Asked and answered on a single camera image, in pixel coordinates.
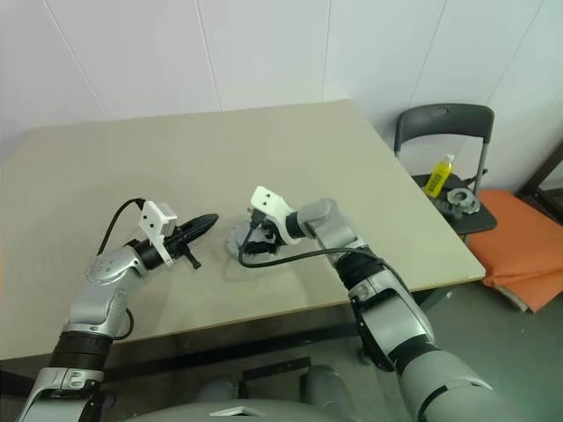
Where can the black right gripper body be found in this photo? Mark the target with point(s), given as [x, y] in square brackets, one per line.
[261, 224]

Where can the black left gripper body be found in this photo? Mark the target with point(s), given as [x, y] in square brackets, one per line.
[180, 246]

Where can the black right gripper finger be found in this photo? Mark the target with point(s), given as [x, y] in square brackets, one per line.
[269, 237]
[264, 251]

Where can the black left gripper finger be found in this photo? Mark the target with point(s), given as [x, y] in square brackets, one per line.
[195, 236]
[202, 221]

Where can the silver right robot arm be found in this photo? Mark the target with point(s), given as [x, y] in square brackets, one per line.
[343, 233]

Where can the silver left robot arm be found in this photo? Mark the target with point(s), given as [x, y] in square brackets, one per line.
[101, 272]

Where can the metal part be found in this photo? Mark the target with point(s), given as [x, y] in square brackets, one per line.
[464, 198]

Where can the grey rounded shape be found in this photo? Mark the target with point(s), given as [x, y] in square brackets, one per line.
[323, 382]
[217, 389]

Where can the yellow drink bottle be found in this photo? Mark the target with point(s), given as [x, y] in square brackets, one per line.
[436, 178]

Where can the dark grey folding chair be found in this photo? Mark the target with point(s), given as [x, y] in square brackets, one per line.
[444, 116]

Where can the orange cushion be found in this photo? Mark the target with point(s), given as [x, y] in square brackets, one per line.
[519, 246]

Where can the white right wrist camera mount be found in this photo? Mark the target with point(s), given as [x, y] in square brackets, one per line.
[270, 202]

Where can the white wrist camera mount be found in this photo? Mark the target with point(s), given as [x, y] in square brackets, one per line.
[270, 202]
[154, 224]

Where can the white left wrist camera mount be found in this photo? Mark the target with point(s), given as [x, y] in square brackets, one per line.
[154, 224]

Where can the black table frame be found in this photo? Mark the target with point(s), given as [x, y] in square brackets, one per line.
[198, 357]

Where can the dark metal frame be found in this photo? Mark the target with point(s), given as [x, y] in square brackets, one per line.
[543, 167]

